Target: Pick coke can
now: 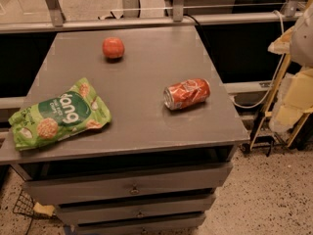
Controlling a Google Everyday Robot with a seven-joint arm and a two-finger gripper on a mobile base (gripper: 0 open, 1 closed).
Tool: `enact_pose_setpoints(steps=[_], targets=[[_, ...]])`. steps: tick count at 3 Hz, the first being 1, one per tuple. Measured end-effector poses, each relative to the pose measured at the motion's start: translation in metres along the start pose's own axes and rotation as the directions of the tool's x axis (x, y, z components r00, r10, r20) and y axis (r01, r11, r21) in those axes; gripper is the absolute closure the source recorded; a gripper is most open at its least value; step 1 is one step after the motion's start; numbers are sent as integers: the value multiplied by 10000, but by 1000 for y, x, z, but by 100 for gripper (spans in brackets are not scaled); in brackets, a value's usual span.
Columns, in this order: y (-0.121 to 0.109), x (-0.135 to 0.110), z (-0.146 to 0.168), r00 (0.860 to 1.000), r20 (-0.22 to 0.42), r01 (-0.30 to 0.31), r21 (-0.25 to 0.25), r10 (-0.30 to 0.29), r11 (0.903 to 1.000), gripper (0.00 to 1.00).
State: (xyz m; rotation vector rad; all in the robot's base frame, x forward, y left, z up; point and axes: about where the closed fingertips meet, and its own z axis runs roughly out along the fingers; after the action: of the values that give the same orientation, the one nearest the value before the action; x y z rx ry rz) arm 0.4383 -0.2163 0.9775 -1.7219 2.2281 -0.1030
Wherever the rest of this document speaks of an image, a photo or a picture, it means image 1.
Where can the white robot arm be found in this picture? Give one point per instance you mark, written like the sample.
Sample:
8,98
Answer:
301,47

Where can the orange soda can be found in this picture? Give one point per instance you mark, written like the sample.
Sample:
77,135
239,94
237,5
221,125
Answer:
186,93

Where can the grey drawer cabinet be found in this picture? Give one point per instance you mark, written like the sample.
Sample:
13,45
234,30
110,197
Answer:
144,133

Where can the green rice chips bag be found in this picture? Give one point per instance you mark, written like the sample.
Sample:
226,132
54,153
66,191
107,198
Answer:
77,110

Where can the red apple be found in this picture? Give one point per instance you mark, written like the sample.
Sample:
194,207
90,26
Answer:
113,48

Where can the bottom grey drawer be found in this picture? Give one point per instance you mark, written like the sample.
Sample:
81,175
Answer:
144,225

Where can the grey drawer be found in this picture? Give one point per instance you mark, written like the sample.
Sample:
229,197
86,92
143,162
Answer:
136,209
128,184
144,225

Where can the top grey drawer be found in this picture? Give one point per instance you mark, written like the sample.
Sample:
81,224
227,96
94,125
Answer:
128,184

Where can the middle grey drawer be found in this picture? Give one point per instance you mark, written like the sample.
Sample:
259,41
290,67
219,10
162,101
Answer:
136,209

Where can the yellow sponge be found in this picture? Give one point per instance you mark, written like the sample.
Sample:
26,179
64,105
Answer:
47,210

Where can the metal railing frame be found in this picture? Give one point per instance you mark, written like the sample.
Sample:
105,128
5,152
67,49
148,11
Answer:
18,16

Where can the black wire basket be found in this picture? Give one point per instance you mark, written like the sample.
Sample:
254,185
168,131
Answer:
24,206

